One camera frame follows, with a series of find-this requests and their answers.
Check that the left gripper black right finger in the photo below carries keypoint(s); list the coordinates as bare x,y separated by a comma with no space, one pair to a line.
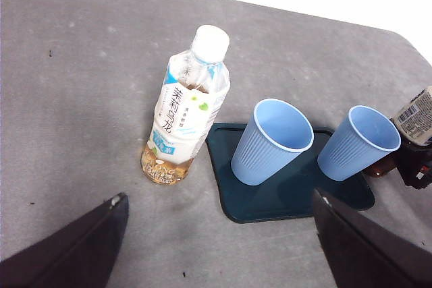
368,254

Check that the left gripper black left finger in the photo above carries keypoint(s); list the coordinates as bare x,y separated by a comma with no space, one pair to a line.
67,254

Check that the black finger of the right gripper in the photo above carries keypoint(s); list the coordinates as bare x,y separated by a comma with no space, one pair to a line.
416,161

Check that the dark oolong tea bottle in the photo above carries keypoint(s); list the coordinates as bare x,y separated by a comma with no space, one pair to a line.
413,116

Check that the jasmine tea bottle white label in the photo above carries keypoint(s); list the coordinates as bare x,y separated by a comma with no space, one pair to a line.
182,112

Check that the blue ribbed plastic cup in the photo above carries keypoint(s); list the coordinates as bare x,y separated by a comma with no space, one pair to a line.
347,156
263,156

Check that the dark blue rectangular tray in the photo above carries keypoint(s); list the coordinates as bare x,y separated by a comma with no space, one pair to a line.
270,203

